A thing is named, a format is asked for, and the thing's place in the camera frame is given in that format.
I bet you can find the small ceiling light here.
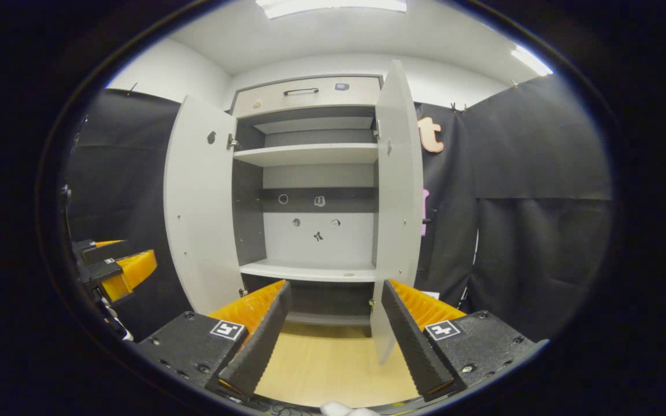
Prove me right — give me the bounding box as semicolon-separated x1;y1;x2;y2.
511;45;554;77

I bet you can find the white cabinet shelf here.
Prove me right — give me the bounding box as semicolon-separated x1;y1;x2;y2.
233;143;379;168
239;258;379;283

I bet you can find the grey door with square stickers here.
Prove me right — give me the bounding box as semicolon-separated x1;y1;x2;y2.
369;60;424;365

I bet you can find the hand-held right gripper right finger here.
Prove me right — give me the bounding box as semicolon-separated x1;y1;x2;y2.
380;278;549;403

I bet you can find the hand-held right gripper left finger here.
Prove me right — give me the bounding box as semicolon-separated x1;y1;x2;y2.
136;280;292;400

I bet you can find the grey door with checkered sticker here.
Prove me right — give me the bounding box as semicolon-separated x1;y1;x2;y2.
163;95;245;315

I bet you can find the black backdrop cloth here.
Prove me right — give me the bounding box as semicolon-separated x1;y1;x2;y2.
64;72;614;341

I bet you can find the grey cabinet drawer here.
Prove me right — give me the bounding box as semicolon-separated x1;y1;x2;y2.
232;76;382;118

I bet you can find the grey double-door shoe cabinet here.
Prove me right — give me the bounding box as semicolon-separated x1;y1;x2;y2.
229;74;384;339

